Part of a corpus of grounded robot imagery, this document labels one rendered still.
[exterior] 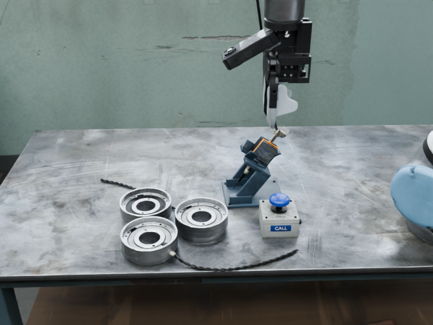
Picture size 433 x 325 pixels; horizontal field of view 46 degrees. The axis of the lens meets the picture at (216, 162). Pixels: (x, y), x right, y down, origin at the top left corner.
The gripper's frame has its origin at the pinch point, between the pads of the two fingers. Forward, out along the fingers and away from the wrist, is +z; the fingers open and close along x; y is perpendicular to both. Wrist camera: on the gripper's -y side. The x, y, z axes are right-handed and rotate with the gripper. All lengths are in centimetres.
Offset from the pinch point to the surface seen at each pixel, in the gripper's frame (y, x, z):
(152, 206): -24.2, -6.0, 16.8
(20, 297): -83, 55, 99
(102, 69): -58, 150, 41
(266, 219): -1.9, -16.0, 13.9
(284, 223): 1.6, -16.2, 14.8
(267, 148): 0.0, -1.5, 6.4
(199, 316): -15.1, -11.4, 43.4
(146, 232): -24.7, -16.4, 15.6
